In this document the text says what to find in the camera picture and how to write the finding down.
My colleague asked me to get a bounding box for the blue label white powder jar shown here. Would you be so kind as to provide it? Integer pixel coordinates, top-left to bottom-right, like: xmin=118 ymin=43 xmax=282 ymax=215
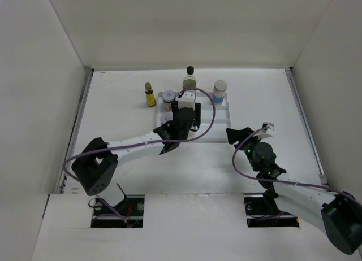
xmin=213 ymin=80 xmax=227 ymax=105

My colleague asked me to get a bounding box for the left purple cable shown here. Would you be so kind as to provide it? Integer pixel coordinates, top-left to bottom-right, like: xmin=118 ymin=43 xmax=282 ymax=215
xmin=62 ymin=88 xmax=217 ymax=224

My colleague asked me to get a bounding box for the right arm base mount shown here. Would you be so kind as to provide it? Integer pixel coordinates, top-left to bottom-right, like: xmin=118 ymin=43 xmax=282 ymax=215
xmin=243 ymin=192 xmax=299 ymax=228

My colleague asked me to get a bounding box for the tall dark sauce bottle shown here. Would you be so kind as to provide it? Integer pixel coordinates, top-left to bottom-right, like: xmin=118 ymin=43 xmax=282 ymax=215
xmin=182 ymin=66 xmax=197 ymax=90

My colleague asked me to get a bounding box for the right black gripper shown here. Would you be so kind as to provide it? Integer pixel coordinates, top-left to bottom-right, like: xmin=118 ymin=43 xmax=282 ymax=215
xmin=226 ymin=127 xmax=263 ymax=172

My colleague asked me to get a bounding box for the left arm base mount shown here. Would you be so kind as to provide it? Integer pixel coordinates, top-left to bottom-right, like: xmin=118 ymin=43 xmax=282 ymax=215
xmin=88 ymin=188 xmax=145 ymax=229

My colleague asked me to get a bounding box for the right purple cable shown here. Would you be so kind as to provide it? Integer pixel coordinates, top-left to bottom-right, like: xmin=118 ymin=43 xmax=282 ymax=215
xmin=231 ymin=127 xmax=362 ymax=202

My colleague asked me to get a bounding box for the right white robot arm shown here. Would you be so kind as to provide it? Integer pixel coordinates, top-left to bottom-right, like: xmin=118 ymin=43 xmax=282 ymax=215
xmin=226 ymin=123 xmax=361 ymax=255

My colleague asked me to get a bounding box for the red lid spice jar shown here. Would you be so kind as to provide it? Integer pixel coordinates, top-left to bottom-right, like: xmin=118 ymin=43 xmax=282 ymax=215
xmin=160 ymin=113 xmax=173 ymax=125
xmin=162 ymin=90 xmax=176 ymax=111

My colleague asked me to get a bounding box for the white divided organizer tray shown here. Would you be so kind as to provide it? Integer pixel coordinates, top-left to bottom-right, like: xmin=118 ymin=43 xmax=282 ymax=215
xmin=156 ymin=91 xmax=231 ymax=143

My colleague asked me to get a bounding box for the small yellow label bottle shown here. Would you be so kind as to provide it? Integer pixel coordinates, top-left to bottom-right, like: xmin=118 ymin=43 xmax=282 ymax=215
xmin=145 ymin=82 xmax=156 ymax=107

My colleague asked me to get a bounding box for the purple cable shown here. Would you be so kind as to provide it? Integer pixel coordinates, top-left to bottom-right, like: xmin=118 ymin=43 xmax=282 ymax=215
xmin=231 ymin=127 xmax=362 ymax=202
xmin=62 ymin=88 xmax=217 ymax=224

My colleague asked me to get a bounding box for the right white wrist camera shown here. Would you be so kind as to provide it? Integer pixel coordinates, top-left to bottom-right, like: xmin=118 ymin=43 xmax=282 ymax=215
xmin=258 ymin=122 xmax=275 ymax=139

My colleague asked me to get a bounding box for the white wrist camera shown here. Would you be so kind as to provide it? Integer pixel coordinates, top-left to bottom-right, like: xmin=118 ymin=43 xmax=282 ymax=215
xmin=258 ymin=122 xmax=275 ymax=139
xmin=176 ymin=90 xmax=196 ymax=110

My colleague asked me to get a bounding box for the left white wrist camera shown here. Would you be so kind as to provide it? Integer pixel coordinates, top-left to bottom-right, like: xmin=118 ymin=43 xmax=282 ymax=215
xmin=176 ymin=90 xmax=196 ymax=110

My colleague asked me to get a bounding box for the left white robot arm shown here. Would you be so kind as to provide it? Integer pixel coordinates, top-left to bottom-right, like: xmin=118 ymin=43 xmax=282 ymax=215
xmin=71 ymin=101 xmax=201 ymax=215

